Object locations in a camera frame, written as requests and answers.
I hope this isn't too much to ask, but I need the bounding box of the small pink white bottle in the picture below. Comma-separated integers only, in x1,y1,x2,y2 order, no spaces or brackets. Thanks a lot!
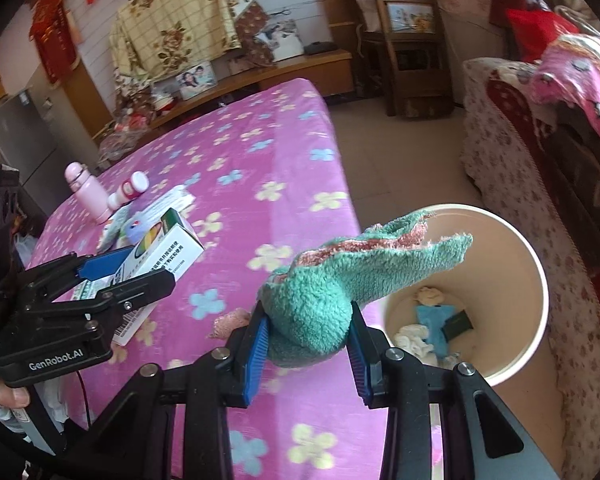
107,171,149,211

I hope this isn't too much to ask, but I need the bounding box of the wedding photo print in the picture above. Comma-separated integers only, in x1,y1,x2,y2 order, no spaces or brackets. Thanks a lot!
254,19,305,61

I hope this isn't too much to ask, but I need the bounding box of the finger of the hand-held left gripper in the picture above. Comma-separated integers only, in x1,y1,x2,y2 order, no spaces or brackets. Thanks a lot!
87,268,177,323
72,245,136,283

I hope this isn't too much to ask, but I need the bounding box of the beige tissue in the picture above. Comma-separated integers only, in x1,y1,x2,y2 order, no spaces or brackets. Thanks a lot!
412,286,446,307

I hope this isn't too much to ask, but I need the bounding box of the small white red box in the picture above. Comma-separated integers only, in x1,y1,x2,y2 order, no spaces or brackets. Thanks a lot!
147,185,197,221

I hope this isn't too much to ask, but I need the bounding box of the teal fluffy towel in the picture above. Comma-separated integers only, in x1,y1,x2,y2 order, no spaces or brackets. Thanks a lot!
206,210,473,370

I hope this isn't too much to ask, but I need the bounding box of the dark green packet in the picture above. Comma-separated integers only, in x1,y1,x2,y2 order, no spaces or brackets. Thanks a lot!
442,310,476,336

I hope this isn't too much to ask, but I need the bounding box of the pile of plastic bags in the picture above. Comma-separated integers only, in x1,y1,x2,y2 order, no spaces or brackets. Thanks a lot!
97,105,156,166

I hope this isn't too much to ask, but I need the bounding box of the yellow floral cover cloth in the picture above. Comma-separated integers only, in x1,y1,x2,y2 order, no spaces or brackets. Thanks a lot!
109,0,281,106

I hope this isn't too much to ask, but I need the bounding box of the white tissue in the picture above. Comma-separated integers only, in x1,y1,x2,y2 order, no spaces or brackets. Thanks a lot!
394,324,438,361

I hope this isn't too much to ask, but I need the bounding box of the beige round bin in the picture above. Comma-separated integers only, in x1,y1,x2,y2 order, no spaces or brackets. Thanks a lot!
380,202,551,387

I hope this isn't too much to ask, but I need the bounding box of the pink printed blanket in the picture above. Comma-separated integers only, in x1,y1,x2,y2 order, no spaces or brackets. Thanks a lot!
525,35,600,168

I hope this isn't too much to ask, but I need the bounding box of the floral covered sofa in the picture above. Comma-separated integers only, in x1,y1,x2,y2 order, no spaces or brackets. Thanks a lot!
460,57,600,480

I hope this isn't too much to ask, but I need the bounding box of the red fringed banner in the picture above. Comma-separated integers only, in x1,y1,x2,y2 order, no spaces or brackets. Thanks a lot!
30,0,81,86

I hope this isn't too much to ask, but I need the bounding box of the framed couple photo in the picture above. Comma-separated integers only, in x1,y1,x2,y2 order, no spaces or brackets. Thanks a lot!
175,61,217,101

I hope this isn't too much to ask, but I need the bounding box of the person's left hand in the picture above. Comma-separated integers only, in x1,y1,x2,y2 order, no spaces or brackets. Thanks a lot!
0,377,32,411

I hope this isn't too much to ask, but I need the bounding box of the red bag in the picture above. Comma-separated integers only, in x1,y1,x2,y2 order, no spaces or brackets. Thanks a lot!
505,8,578,63

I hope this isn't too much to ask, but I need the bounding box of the pink thermos bottle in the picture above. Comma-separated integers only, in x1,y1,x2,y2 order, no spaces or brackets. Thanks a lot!
64,161,112,224

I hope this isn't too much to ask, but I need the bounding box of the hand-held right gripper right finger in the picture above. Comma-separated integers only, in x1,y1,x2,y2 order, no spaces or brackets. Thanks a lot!
346,307,561,480

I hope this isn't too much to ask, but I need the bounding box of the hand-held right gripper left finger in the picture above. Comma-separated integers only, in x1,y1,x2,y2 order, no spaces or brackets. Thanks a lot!
82,312,272,480

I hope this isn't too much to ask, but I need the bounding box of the grey refrigerator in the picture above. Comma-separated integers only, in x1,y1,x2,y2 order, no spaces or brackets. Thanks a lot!
0,87,58,201

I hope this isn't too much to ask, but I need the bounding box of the pink floral tablecloth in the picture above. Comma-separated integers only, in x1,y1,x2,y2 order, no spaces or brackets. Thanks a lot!
25,77,443,480

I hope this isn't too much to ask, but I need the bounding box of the flat snack packet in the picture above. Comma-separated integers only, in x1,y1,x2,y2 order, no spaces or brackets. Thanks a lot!
97,207,131,253

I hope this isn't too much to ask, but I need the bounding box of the green white medicine box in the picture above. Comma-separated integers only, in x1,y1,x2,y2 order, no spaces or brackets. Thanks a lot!
77,208,205,347

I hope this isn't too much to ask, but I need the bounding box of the wooden cabinet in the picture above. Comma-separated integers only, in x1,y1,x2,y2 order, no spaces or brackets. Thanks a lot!
92,47,355,141

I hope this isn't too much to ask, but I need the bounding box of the black cable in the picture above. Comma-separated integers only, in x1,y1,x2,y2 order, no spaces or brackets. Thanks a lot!
76,367,95,428

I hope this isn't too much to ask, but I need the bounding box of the white plastic bag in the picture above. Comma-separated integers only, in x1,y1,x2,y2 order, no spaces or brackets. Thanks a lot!
15,232,41,266

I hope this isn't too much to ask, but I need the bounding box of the wooden chair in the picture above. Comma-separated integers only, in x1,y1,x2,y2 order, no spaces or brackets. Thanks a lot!
342,0,453,118

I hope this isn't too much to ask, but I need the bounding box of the light blue packet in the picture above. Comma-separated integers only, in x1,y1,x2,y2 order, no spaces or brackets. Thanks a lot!
415,304,463,358

